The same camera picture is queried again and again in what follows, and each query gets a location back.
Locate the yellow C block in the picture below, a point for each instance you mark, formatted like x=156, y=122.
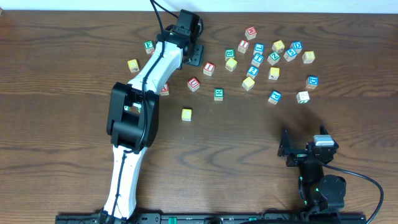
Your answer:
x=186, y=114

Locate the plain L block green 7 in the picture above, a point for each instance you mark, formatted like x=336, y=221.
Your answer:
x=302, y=97

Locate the blue d block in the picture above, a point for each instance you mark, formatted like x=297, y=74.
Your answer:
x=312, y=82
x=296, y=46

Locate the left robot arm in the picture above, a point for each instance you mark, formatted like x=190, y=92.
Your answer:
x=133, y=116

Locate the green F block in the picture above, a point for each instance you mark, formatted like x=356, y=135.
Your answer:
x=149, y=46

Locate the red A block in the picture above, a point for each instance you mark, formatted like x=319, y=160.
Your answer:
x=165, y=90

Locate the red i block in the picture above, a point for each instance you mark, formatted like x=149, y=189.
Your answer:
x=209, y=69
x=243, y=46

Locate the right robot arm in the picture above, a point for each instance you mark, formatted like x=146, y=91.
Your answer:
x=323, y=195

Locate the red I block centre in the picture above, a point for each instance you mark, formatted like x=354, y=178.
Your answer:
x=209, y=69

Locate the green R block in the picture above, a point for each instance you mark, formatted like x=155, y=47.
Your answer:
x=218, y=94

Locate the yellow block centre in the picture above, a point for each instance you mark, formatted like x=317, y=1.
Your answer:
x=231, y=64

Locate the green B block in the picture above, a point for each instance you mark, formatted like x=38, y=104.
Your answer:
x=229, y=53

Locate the red M block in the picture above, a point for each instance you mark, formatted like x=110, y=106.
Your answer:
x=250, y=33

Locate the yellow B block far right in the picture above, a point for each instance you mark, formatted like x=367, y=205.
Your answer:
x=308, y=57

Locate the green Z block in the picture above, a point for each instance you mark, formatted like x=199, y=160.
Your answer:
x=273, y=58

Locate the yellow block far left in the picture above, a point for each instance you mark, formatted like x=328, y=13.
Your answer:
x=133, y=65

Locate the blue D block lower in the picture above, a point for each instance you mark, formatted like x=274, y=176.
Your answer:
x=312, y=82

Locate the blue D block upper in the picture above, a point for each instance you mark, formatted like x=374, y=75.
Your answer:
x=296, y=46

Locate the red U block centre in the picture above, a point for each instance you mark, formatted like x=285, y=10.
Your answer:
x=193, y=84

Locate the blue P block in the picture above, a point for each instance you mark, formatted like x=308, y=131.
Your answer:
x=275, y=97

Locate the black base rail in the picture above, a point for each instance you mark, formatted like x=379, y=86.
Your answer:
x=156, y=218

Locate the yellow S block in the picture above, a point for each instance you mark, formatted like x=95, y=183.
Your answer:
x=248, y=83

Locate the blue 5 block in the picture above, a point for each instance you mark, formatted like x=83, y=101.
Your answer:
x=290, y=54

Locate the blue 2 block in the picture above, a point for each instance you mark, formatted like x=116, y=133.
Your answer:
x=252, y=72

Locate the yellow block upper right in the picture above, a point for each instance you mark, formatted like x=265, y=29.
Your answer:
x=278, y=46

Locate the blue T block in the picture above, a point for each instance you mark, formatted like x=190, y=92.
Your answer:
x=257, y=60

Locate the red I block upper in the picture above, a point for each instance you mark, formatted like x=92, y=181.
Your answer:
x=243, y=46

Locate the blue L block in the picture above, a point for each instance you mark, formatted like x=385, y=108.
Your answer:
x=258, y=49

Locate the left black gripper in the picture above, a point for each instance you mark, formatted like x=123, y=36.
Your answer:
x=195, y=56

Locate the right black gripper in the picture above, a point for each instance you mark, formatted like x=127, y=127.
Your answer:
x=298, y=157

